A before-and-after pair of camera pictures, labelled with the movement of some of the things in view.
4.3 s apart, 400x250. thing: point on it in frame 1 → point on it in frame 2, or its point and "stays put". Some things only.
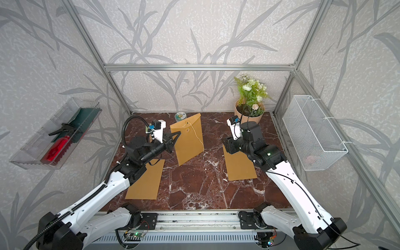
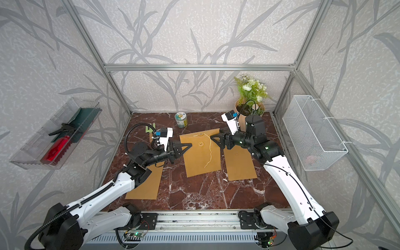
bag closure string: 188,123 → 211,152
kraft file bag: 238,166 stays put
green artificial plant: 251,92 stays put
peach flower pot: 249,112 stays put
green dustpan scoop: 80,122 stays put
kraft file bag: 189,143 → 203,156
